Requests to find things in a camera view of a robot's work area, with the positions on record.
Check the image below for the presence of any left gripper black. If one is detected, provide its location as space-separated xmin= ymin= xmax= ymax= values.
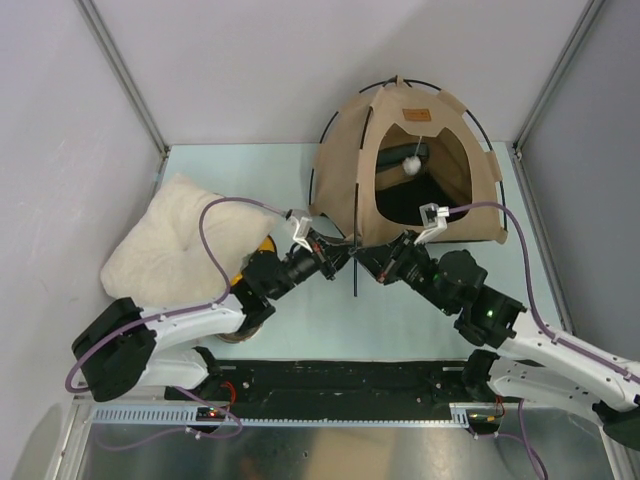
xmin=268 ymin=230 xmax=356 ymax=301

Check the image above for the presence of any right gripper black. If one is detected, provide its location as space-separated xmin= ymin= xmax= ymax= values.
xmin=350 ymin=228 xmax=455 ymax=314

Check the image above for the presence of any beige fabric pet tent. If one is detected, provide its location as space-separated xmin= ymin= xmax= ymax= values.
xmin=307 ymin=75 xmax=507 ymax=249

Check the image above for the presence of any black tent pole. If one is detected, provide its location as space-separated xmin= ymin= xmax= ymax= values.
xmin=350 ymin=75 xmax=398 ymax=298
xmin=307 ymin=74 xmax=507 ymax=236

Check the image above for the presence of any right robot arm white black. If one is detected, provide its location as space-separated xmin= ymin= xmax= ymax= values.
xmin=353 ymin=232 xmax=639 ymax=450

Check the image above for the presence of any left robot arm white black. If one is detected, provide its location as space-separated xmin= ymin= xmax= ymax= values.
xmin=71 ymin=231 xmax=351 ymax=402

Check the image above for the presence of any yellow pet bowl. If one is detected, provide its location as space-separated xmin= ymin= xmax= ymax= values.
xmin=229 ymin=234 xmax=278 ymax=291

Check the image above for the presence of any stainless steel pet bowl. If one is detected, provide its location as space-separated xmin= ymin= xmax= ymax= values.
xmin=215 ymin=326 xmax=261 ymax=344

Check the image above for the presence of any white pompom toy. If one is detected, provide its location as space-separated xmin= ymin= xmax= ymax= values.
xmin=402 ymin=137 xmax=422 ymax=176

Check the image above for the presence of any cream plush cushion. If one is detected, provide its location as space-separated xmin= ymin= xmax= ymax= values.
xmin=100 ymin=174 xmax=276 ymax=307

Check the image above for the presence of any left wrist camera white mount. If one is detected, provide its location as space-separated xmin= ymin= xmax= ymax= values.
xmin=285 ymin=209 xmax=312 ymax=251

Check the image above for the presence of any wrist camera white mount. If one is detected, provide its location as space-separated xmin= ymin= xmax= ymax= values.
xmin=285 ymin=209 xmax=312 ymax=251
xmin=414 ymin=203 xmax=449 ymax=245

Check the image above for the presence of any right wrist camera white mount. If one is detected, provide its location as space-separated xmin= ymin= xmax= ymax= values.
xmin=414 ymin=203 xmax=449 ymax=245

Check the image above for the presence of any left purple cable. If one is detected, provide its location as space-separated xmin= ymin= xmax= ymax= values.
xmin=64 ymin=197 xmax=294 ymax=449

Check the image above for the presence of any purple cable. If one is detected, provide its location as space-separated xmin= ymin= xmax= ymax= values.
xmin=64 ymin=197 xmax=294 ymax=449
xmin=447 ymin=201 xmax=640 ymax=476

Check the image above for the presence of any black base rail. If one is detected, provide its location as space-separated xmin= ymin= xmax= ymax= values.
xmin=192 ymin=360 xmax=505 ymax=422

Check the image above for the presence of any white slotted cable duct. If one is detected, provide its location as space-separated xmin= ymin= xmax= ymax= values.
xmin=90 ymin=404 xmax=500 ymax=428

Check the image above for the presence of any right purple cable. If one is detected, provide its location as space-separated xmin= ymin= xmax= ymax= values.
xmin=447 ymin=201 xmax=640 ymax=476

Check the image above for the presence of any right aluminium frame post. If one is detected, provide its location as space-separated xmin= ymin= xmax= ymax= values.
xmin=512 ymin=0 xmax=608 ymax=159

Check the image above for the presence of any aluminium frame post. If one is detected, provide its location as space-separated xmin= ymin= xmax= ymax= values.
xmin=512 ymin=0 xmax=608 ymax=159
xmin=74 ymin=0 xmax=170 ymax=159

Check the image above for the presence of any left aluminium frame post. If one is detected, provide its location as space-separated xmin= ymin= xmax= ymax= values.
xmin=74 ymin=0 xmax=170 ymax=159

